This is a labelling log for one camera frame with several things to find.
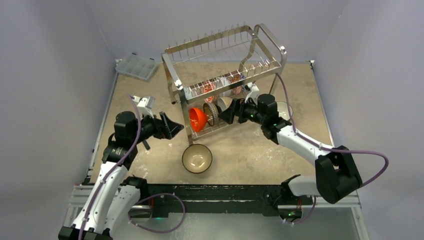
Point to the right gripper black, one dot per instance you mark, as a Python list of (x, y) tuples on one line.
[(237, 110)]

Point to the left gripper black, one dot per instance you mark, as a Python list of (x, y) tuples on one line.
[(165, 129)]

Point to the beige bowl dark patterned outside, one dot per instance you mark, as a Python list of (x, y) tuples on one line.
[(212, 113)]

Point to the orange white floral bowl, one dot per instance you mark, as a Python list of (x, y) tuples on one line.
[(209, 86)]

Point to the beige bowl brown rim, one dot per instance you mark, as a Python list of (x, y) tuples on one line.
[(197, 158)]

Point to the stainless steel dish rack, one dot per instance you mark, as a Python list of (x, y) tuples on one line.
[(206, 67)]

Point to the white bowl brown outside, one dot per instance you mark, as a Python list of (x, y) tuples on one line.
[(224, 102)]

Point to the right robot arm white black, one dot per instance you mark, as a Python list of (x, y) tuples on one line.
[(336, 174)]

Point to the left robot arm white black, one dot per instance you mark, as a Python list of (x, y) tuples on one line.
[(114, 193)]

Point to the black hammer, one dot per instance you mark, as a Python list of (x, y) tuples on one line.
[(146, 145)]

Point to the white bowl teal outside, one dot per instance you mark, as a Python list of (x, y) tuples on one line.
[(285, 111)]

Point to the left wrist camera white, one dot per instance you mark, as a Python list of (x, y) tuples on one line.
[(144, 105)]

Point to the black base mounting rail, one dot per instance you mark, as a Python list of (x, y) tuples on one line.
[(267, 200)]

